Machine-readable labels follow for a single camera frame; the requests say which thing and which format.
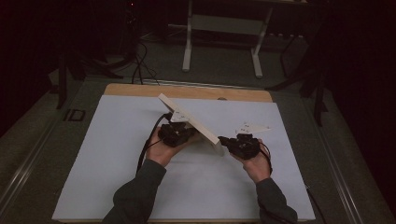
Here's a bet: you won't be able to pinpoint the white table mat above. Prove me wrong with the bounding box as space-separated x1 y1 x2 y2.
51 94 317 221

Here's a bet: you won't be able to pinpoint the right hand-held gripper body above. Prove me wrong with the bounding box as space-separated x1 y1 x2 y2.
231 122 272 161

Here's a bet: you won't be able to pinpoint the white metal table stand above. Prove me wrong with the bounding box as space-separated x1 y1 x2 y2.
181 0 276 79

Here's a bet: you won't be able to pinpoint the person's left hand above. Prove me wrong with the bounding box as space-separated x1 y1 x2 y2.
145 126 201 168

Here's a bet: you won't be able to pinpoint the black floor cables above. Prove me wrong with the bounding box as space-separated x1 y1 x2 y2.
130 39 162 87

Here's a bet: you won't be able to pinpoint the wooden picture frame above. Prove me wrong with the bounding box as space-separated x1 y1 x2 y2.
157 92 225 158

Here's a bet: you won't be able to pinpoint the metal floor rail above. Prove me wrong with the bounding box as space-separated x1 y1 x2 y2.
140 78 266 91
302 98 366 224
0 117 64 213

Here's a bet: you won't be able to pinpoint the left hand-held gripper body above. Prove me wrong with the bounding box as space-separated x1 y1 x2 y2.
157 109 191 148

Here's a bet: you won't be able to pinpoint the black rectangular floor bracket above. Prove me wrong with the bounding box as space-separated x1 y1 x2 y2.
63 108 87 122

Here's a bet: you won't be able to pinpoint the person's right hand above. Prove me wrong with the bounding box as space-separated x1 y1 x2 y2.
231 141 273 184

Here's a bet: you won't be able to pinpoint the black metal stand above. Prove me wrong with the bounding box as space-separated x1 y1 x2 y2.
265 33 331 128
55 46 124 110

